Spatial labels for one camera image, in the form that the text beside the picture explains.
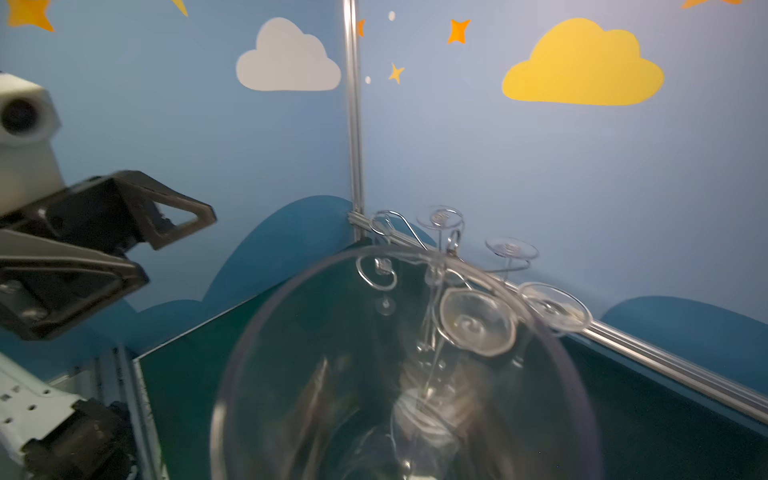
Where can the clear wine glass far right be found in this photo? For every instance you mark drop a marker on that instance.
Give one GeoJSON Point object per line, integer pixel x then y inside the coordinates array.
{"type": "Point", "coordinates": [562, 312]}

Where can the clear wine glass near right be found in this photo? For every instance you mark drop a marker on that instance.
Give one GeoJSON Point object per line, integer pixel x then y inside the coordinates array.
{"type": "Point", "coordinates": [477, 322]}

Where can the clear flute glass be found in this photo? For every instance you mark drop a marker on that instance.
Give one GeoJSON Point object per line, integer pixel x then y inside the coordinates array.
{"type": "Point", "coordinates": [327, 382]}
{"type": "Point", "coordinates": [518, 255]}
{"type": "Point", "coordinates": [449, 224]}

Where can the aluminium left floor rail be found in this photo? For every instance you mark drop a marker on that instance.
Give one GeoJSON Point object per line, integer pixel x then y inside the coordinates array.
{"type": "Point", "coordinates": [119, 378]}

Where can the aluminium back frame rail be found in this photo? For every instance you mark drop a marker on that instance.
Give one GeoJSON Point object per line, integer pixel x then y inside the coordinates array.
{"type": "Point", "coordinates": [730, 394]}

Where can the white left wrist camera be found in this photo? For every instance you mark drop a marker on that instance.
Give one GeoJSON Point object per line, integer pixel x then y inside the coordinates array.
{"type": "Point", "coordinates": [29, 121]}

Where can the clear wine glass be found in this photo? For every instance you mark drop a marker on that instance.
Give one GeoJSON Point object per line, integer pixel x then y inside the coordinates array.
{"type": "Point", "coordinates": [562, 312]}
{"type": "Point", "coordinates": [477, 322]}

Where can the chrome wine glass rack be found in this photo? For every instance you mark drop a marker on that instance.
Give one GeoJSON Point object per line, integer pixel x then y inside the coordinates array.
{"type": "Point", "coordinates": [415, 261]}

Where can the aluminium left corner post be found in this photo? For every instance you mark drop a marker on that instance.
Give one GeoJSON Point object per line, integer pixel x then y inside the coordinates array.
{"type": "Point", "coordinates": [353, 81]}

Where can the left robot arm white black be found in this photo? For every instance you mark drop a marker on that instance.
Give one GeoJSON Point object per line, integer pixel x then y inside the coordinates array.
{"type": "Point", "coordinates": [55, 434]}

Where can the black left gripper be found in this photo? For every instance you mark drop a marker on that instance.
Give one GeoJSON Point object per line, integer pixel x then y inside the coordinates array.
{"type": "Point", "coordinates": [63, 258]}

